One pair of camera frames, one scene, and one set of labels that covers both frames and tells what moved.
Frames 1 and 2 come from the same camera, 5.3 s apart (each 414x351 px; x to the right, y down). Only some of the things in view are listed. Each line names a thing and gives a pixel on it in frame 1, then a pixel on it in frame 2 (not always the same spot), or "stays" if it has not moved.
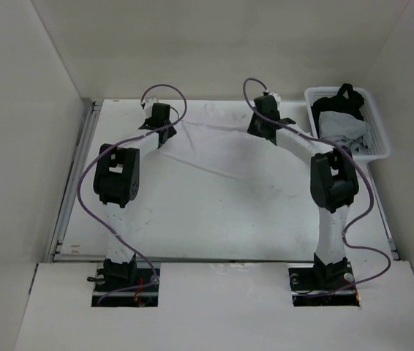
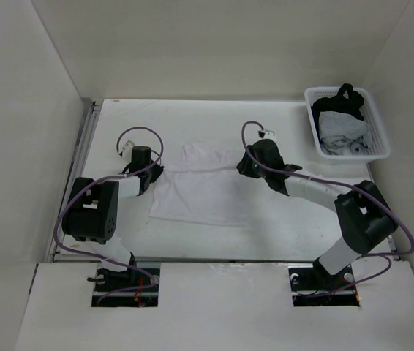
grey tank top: x=344 y=129 stays
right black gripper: x=251 y=129 -> x=243 y=168
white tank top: x=214 y=137 -> x=206 y=189
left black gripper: x=171 y=132 -> x=158 y=171
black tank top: x=351 y=105 stays
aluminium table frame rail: x=88 y=129 stays
